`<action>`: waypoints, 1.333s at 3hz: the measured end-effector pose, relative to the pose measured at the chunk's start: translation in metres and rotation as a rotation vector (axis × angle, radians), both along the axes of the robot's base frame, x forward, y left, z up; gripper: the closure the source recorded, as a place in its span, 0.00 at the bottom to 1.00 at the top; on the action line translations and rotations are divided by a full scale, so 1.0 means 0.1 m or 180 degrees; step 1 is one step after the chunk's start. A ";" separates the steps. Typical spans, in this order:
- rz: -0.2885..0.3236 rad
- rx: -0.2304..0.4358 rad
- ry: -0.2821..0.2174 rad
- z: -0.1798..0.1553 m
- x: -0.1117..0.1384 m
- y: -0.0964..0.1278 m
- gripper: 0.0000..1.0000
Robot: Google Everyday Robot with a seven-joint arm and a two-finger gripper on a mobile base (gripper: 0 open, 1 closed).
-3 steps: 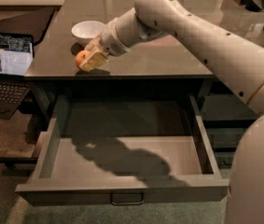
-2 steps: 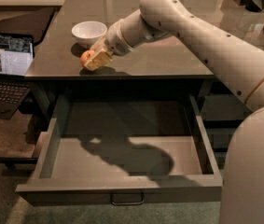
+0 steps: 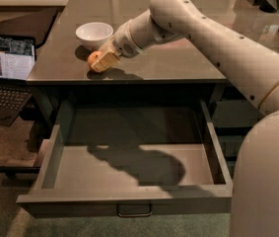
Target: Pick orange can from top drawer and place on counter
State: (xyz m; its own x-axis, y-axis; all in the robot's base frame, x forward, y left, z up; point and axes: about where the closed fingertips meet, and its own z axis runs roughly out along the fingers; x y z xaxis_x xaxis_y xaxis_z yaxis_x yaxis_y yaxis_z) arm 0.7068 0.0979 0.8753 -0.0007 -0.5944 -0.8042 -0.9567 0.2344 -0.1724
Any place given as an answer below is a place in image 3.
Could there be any black chair base leg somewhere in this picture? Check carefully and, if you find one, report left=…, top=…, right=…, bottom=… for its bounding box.
left=0, top=166, right=39, bottom=178

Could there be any black laptop computer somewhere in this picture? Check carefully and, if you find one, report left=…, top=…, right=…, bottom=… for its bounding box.
left=0, top=34, right=36, bottom=126

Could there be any open grey top drawer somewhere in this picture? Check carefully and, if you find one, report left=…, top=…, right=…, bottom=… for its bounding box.
left=17, top=102, right=233, bottom=217

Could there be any orange fruit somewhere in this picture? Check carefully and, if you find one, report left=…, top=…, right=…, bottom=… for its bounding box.
left=87, top=51, right=102, bottom=66

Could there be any grey side drawer cabinet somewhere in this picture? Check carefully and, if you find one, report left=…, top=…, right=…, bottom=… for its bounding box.
left=208, top=84, right=263, bottom=176

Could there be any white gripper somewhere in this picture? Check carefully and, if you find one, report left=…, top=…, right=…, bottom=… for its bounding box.
left=90, top=21, right=143, bottom=73

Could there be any white ceramic bowl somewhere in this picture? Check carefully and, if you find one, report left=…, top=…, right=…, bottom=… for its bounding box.
left=76, top=22, right=113, bottom=51

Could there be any metal drawer handle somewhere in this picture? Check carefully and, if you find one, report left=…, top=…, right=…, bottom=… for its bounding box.
left=116, top=204, right=153, bottom=218

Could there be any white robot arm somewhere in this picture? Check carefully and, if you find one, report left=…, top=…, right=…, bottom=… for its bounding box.
left=88, top=0, right=279, bottom=237

